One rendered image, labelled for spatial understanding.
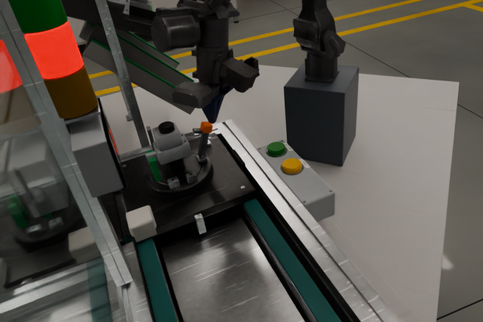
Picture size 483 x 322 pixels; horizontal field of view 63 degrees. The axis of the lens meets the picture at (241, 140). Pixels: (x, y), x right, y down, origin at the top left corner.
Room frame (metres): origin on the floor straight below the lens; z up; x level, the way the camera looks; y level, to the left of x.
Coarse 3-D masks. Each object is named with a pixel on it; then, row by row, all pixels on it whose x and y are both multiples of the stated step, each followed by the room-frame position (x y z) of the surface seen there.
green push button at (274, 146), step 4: (272, 144) 0.70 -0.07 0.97; (276, 144) 0.70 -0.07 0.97; (280, 144) 0.70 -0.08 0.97; (284, 144) 0.70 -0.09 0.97; (268, 148) 0.69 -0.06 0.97; (272, 148) 0.69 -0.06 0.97; (276, 148) 0.69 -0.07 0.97; (280, 148) 0.69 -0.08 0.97; (284, 148) 0.69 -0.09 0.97; (268, 152) 0.69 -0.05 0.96; (272, 152) 0.68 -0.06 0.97; (276, 152) 0.68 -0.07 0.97; (280, 152) 0.68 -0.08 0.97
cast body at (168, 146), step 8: (160, 128) 0.63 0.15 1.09; (168, 128) 0.63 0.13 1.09; (176, 128) 0.64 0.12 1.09; (160, 136) 0.62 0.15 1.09; (168, 136) 0.62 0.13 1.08; (176, 136) 0.62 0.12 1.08; (184, 136) 0.66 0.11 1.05; (160, 144) 0.61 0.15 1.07; (168, 144) 0.62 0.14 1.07; (176, 144) 0.62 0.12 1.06; (184, 144) 0.63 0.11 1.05; (152, 152) 0.63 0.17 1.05; (160, 152) 0.61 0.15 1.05; (168, 152) 0.62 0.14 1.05; (176, 152) 0.62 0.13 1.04; (184, 152) 0.63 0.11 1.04; (160, 160) 0.61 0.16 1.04; (168, 160) 0.62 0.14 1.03
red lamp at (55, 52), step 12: (24, 36) 0.40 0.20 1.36; (36, 36) 0.40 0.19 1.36; (48, 36) 0.40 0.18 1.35; (60, 36) 0.41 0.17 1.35; (72, 36) 0.42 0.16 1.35; (36, 48) 0.40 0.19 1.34; (48, 48) 0.40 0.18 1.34; (60, 48) 0.41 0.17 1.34; (72, 48) 0.42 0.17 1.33; (36, 60) 0.40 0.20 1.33; (48, 60) 0.40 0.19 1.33; (60, 60) 0.40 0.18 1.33; (72, 60) 0.41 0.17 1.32; (48, 72) 0.40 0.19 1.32; (60, 72) 0.40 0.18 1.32; (72, 72) 0.41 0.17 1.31
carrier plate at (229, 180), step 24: (192, 144) 0.75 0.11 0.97; (216, 144) 0.74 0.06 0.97; (144, 168) 0.69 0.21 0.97; (216, 168) 0.65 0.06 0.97; (240, 168) 0.64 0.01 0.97; (144, 192) 0.61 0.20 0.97; (216, 192) 0.58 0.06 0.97; (240, 192) 0.57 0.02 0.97; (168, 216) 0.53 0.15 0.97; (192, 216) 0.53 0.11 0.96
